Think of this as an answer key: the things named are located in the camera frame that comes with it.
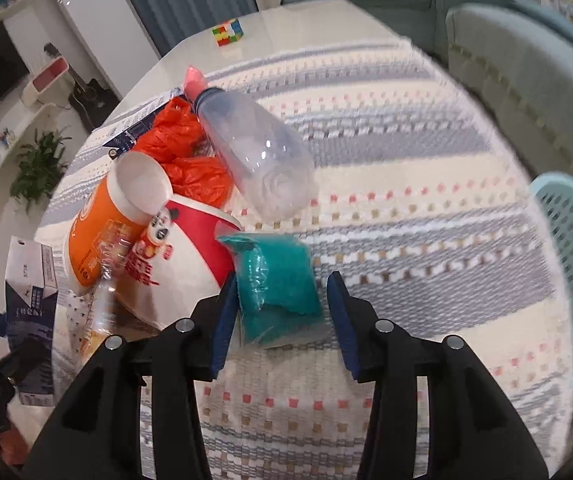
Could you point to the blue white milk carton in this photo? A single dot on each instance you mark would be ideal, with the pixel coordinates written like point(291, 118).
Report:
point(128, 127)

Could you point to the orange paper cup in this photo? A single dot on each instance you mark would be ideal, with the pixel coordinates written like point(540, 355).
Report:
point(122, 205)

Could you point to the colourful puzzle cube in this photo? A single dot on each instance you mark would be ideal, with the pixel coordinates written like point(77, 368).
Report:
point(228, 32)

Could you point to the white refrigerator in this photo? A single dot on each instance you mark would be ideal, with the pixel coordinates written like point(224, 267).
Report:
point(115, 39)

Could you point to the red white panda cup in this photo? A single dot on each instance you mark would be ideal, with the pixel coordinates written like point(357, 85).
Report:
point(176, 262)

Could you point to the striped woven table cloth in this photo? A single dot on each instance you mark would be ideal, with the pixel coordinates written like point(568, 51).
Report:
point(425, 211)

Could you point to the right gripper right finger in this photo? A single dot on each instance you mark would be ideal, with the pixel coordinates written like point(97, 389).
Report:
point(474, 430)

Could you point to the clear plastic bottle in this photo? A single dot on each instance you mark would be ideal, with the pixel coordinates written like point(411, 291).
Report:
point(267, 159)

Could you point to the green potted plant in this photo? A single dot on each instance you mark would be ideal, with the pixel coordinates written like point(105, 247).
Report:
point(40, 166)

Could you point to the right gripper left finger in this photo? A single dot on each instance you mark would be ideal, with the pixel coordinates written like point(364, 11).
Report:
point(93, 433)

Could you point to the orange plastic bag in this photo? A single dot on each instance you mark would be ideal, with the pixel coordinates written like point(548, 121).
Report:
point(177, 142)

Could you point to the yellow snack bag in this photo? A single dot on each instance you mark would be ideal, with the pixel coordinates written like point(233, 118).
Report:
point(101, 320)

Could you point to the black acoustic guitar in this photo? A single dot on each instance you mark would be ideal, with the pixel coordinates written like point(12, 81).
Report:
point(91, 100)

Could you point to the teal packaged cloth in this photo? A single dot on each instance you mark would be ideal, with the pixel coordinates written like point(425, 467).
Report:
point(278, 293)

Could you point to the pink bottle cap piece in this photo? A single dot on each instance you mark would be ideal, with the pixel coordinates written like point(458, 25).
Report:
point(194, 83)

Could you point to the white coffee table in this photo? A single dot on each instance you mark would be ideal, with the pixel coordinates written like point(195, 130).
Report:
point(296, 26)

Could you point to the teal curved sofa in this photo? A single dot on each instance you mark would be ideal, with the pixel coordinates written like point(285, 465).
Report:
point(519, 64)

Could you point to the blue white paper box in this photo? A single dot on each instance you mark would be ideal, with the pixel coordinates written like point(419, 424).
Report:
point(31, 298)

